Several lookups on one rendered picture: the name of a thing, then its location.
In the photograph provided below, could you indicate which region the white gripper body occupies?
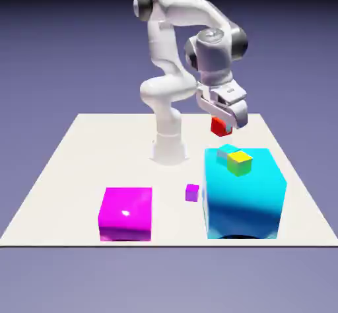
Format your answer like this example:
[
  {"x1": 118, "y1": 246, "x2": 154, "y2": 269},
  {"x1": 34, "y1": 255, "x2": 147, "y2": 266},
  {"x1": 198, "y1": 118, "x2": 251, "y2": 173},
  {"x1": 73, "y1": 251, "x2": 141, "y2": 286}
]
[{"x1": 195, "y1": 79, "x2": 249, "y2": 129}]

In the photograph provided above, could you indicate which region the small red cube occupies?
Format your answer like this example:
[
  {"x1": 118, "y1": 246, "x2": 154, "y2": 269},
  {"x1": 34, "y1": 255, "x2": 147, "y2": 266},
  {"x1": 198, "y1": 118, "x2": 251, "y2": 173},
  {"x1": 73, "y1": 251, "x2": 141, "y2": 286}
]
[{"x1": 210, "y1": 116, "x2": 234, "y2": 137}]

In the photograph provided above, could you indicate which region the small cyan cube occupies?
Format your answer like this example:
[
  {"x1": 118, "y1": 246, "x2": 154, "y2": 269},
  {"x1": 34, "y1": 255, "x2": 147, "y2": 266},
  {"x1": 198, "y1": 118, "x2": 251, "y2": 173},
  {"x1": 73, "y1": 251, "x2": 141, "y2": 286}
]
[{"x1": 216, "y1": 144, "x2": 240, "y2": 166}]

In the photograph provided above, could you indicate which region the small yellow cube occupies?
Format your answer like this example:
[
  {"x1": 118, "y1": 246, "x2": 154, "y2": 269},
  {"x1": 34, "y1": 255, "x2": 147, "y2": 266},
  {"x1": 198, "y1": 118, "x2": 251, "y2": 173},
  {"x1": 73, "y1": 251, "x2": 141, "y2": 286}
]
[{"x1": 226, "y1": 150, "x2": 254, "y2": 178}]

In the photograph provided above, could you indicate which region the small purple cube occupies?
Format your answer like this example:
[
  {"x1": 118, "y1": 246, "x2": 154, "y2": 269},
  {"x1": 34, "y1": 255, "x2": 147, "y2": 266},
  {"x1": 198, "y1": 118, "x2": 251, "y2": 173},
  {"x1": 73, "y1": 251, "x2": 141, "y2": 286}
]
[{"x1": 185, "y1": 184, "x2": 200, "y2": 203}]

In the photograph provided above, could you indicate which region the large cyan box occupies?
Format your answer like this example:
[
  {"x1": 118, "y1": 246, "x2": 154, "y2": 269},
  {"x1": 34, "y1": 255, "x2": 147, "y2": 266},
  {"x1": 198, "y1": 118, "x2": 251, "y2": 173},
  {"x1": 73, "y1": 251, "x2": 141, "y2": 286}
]
[{"x1": 202, "y1": 147, "x2": 288, "y2": 240}]

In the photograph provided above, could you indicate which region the large magenta box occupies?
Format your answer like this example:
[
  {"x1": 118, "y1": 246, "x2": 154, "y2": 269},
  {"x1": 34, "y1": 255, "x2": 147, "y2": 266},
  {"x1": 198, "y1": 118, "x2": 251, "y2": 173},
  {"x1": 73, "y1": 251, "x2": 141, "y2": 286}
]
[{"x1": 98, "y1": 186, "x2": 153, "y2": 242}]

